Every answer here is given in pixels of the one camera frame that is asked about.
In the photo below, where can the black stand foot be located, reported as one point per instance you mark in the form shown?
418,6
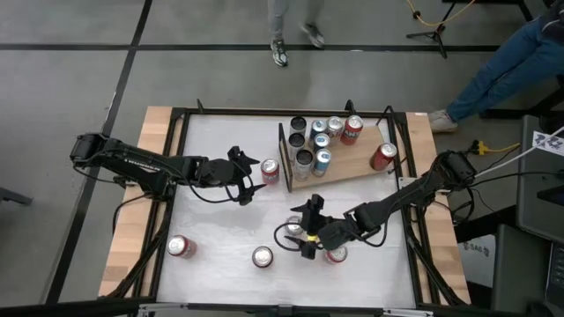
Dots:
13,196

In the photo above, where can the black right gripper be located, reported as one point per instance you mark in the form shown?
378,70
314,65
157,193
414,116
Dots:
337,235

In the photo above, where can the grey metal cabinet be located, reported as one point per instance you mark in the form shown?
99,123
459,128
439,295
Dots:
520,273
535,198

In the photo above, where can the red Fanta can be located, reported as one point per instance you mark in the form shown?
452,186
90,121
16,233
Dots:
269,169
352,127
338,255

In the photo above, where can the red soda can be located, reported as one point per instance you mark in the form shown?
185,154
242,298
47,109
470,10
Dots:
177,245

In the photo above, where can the black tripod stand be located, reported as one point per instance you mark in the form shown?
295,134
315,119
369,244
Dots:
435,33

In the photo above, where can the silver Diet Coke can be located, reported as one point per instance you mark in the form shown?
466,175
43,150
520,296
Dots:
335,123
293,226

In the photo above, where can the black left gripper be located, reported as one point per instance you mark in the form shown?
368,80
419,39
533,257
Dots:
220,172

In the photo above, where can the white labelled cardboard box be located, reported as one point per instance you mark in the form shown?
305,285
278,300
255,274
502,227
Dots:
478,264

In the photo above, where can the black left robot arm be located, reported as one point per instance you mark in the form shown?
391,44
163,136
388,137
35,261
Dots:
132,163

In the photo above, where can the Celsius can with black lid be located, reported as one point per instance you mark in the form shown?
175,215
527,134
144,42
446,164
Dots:
298,124
304,157
296,140

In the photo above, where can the blue silver Red Bull can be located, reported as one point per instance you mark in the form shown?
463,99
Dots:
321,141
324,156
318,127

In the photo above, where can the person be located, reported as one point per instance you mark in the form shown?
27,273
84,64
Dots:
506,75
277,17

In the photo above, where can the wooden shelf with black frame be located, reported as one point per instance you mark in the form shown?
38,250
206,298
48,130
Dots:
348,163

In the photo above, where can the Star Wars Coke Zero can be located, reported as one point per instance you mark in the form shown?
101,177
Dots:
262,256

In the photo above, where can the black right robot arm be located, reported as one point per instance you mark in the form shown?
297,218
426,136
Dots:
410,191

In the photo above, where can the white printed paper tag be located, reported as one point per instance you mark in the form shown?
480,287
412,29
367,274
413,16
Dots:
546,142

